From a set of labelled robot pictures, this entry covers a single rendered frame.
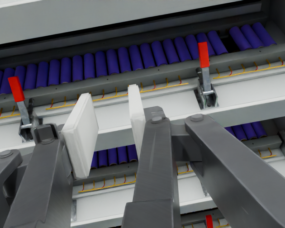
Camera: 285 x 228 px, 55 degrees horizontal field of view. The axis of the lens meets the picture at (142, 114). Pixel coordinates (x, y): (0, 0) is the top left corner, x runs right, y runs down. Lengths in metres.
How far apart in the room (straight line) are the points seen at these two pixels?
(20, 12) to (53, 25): 0.04
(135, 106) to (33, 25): 0.23
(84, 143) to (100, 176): 0.39
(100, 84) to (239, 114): 0.22
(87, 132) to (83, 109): 0.01
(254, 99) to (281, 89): 0.05
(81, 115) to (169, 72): 0.29
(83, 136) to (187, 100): 0.29
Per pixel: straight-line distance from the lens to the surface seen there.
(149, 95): 0.43
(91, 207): 0.55
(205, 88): 0.41
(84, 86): 0.44
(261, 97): 0.45
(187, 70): 0.44
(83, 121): 0.16
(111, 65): 0.47
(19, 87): 0.42
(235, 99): 0.43
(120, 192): 0.55
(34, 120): 0.43
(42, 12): 0.35
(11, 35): 0.38
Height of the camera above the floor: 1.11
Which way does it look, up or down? 32 degrees down
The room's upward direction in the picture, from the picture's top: 10 degrees counter-clockwise
